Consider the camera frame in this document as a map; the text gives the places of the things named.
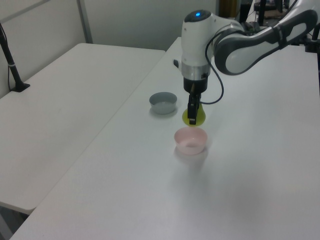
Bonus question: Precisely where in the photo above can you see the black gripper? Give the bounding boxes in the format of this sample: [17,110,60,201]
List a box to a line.
[183,77,208,125]

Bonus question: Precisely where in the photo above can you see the green pear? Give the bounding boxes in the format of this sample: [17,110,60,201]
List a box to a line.
[181,101,207,128]

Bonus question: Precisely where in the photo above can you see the grey plastic bowl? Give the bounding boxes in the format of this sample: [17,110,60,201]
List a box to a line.
[148,91,178,115]

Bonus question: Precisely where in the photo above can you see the pink plastic bowl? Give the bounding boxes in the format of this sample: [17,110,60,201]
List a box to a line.
[173,126,209,156]

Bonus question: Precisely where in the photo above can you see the yellow wooden panel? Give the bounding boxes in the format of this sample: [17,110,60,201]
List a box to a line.
[219,0,239,19]

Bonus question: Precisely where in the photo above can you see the black background poles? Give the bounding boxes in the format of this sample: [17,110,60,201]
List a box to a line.
[252,0,291,27]

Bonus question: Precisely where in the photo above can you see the black table clamp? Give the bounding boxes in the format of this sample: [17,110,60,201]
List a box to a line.
[303,23,320,54]

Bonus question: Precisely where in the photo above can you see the black pole stand with base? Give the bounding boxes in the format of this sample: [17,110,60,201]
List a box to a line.
[0,21,31,94]

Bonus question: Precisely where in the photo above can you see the dark arm cable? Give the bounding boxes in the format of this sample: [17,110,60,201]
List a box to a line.
[204,23,225,105]

